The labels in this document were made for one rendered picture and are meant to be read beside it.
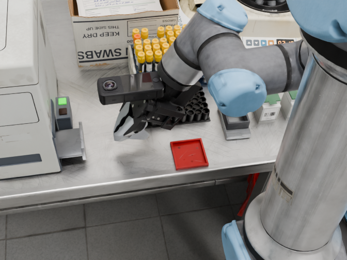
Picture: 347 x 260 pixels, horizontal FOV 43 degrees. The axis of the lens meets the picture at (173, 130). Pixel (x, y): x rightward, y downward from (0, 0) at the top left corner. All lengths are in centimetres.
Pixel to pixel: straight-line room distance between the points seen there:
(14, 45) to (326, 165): 49
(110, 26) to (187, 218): 102
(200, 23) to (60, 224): 129
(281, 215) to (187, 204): 139
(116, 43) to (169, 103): 29
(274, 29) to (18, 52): 64
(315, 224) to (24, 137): 52
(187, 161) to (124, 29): 34
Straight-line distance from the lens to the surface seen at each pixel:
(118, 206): 185
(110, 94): 76
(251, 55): 66
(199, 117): 97
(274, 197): 48
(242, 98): 63
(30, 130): 80
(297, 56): 67
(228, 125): 95
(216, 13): 69
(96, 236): 180
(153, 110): 80
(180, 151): 93
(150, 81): 78
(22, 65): 69
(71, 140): 90
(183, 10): 118
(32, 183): 91
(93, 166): 91
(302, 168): 42
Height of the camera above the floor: 163
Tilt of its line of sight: 52 degrees down
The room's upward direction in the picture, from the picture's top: 6 degrees clockwise
